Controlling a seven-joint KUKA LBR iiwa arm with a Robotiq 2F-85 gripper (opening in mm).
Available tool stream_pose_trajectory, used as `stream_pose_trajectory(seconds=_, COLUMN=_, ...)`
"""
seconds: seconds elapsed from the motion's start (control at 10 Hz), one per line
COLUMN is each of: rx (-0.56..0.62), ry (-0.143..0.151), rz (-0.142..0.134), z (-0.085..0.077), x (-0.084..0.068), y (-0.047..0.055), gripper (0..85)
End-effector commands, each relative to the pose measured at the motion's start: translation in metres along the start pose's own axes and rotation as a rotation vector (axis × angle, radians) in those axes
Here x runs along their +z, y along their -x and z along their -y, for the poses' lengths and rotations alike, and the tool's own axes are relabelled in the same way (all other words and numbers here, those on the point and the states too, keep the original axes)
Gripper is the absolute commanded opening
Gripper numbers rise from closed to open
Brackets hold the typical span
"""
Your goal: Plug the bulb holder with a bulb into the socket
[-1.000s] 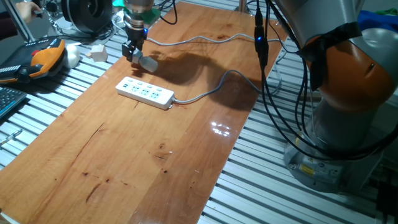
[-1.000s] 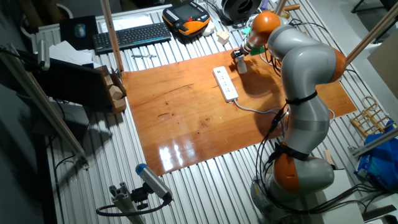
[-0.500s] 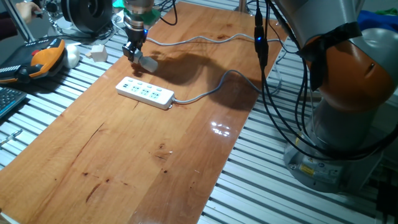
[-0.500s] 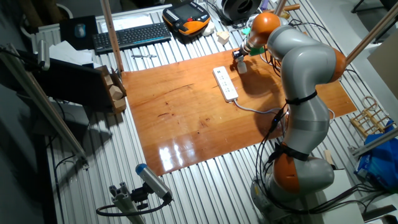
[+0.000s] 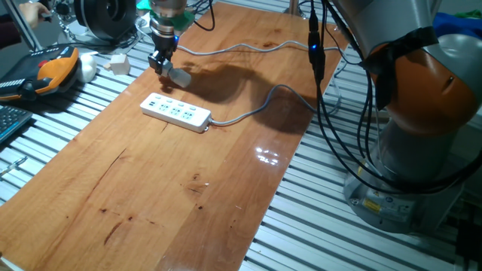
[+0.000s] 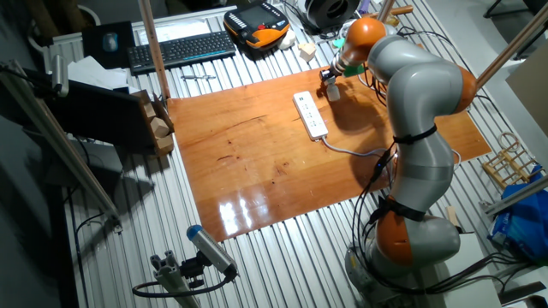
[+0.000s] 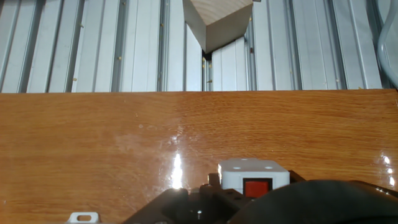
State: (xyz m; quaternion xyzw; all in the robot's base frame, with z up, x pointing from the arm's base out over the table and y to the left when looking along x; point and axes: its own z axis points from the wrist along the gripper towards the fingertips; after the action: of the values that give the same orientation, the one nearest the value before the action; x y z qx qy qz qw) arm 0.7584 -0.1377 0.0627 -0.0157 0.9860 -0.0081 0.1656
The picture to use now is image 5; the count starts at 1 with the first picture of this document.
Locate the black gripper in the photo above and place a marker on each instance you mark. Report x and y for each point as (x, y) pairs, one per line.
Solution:
(165, 44)

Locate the white round socket device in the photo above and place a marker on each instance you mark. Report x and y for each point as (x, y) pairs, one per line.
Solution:
(143, 26)

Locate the person's hand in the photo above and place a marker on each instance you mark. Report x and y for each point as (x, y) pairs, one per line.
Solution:
(32, 14)

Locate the small white box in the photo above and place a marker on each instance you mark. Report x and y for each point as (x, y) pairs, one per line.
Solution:
(119, 64)

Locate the white power strip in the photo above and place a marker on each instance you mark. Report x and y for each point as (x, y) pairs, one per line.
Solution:
(173, 111)

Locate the white rounded object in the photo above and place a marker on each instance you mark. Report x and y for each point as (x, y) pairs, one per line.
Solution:
(88, 67)

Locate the black filament spool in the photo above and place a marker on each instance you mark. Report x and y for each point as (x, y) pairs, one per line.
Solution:
(98, 19)

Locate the thin metal stand rod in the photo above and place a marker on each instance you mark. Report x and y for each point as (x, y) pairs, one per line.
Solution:
(62, 20)

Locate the orange black teach pendant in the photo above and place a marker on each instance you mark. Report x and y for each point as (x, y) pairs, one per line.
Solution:
(49, 71)

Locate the brown wooden board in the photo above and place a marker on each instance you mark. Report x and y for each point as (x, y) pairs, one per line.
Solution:
(150, 188)

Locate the black connector with blue light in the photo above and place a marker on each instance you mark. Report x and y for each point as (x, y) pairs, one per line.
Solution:
(316, 56)

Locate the black keyboard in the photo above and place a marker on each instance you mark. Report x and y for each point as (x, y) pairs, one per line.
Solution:
(11, 120)

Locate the silver pen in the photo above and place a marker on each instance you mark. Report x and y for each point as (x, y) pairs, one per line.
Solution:
(15, 164)

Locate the blue bag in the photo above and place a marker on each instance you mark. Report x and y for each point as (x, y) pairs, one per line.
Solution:
(459, 26)

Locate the tan upright frame pole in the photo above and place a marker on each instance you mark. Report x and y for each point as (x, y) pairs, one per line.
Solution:
(293, 5)

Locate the grey aluminium frame strut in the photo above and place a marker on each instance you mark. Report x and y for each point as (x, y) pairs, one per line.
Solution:
(23, 26)

